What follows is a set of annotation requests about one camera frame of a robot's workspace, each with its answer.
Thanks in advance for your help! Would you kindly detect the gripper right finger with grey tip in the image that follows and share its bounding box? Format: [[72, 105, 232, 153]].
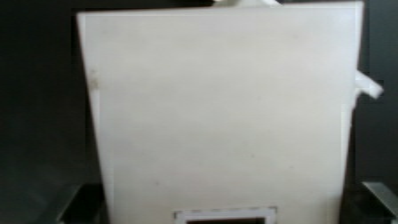
[[339, 180, 398, 224]]

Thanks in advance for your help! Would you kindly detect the gripper left finger with black tip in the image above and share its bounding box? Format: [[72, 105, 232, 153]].
[[56, 183, 106, 224]]

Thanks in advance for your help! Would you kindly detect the white cabinet top block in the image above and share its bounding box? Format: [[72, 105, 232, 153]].
[[78, 2, 362, 224]]

